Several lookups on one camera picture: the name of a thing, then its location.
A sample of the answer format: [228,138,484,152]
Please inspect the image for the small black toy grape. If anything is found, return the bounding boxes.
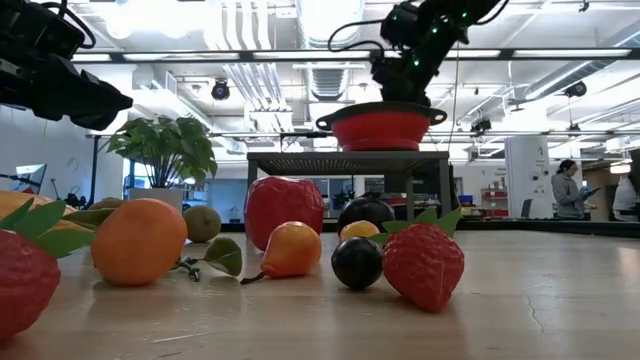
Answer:
[330,237,384,291]

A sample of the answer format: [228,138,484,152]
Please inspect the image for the green plant in white pot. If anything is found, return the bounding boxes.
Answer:
[106,115,220,214]

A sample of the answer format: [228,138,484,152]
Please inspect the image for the thin hanging cable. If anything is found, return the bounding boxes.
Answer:
[448,44,461,151]

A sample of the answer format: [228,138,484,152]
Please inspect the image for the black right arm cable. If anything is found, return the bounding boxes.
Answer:
[327,18,386,54]

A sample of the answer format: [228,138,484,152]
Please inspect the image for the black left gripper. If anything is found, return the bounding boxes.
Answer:
[0,52,134,132]

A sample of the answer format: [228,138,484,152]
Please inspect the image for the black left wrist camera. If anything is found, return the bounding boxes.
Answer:
[0,0,86,56]

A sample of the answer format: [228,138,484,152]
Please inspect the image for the black overhead light bar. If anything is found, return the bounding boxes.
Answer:
[72,48,634,64]

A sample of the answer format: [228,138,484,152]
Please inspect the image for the dark purple toy plum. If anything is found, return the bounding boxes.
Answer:
[337,196,397,235]

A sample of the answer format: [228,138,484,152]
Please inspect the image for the yellow orange toy mango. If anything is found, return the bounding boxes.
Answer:
[0,191,94,234]

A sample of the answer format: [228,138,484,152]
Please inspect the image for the large red toy apple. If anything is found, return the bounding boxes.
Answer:
[243,175,326,252]

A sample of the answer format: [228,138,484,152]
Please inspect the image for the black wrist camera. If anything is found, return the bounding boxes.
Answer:
[0,0,86,56]
[380,2,426,47]

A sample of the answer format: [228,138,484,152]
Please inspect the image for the orange toy tangerine with leaves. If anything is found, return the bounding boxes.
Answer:
[62,198,244,288]

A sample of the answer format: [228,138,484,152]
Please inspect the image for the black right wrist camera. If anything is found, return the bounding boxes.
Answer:
[380,2,426,47]

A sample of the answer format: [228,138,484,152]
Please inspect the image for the small orange toy pear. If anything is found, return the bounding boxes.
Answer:
[339,219,381,244]
[239,221,323,286]

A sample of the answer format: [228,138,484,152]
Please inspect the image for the black upright post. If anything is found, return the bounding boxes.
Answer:
[89,134,101,207]

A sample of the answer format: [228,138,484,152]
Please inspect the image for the grey perforated metal riser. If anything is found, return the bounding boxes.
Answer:
[246,150,455,236]

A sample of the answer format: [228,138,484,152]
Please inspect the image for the person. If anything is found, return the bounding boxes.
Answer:
[551,158,601,221]

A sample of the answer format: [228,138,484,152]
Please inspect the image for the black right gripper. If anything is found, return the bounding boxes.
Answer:
[371,28,470,108]

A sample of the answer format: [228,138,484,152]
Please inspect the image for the red collapsible colander grey rim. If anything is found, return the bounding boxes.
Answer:
[315,101,449,152]

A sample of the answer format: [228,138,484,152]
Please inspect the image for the red toy strawberry green leaves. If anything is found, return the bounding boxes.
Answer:
[369,207,466,315]
[0,198,96,344]

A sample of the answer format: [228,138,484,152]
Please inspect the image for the olive green toy kiwi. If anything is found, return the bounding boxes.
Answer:
[182,205,223,244]

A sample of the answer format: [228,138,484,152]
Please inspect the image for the black aluminium frame rail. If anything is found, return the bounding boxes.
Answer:
[219,218,640,239]

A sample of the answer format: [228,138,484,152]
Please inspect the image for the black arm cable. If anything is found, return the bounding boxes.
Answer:
[39,0,97,50]
[327,18,386,54]

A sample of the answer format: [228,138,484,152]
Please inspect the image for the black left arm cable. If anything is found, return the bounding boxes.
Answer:
[39,0,97,50]

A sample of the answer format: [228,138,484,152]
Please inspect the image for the computer monitor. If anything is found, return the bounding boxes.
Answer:
[13,163,49,196]

